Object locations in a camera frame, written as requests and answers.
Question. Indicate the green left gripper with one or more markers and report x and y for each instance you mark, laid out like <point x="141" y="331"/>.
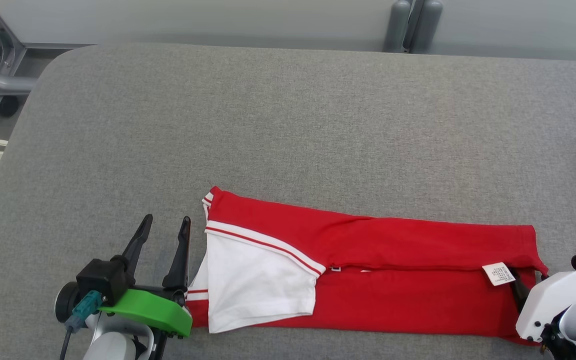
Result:
<point x="153" y="310"/>

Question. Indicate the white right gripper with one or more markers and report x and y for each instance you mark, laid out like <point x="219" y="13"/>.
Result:
<point x="558" y="295"/>

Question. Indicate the red jersey white sleeves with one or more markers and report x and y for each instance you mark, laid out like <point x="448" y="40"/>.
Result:
<point x="393" y="300"/>

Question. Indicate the black cart wheel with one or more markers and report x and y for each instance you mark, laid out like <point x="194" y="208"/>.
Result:
<point x="5" y="106"/>

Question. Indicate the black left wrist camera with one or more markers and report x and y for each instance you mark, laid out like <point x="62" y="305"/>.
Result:
<point x="100" y="280"/>

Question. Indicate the grey partition post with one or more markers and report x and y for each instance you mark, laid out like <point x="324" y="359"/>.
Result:
<point x="398" y="25"/>

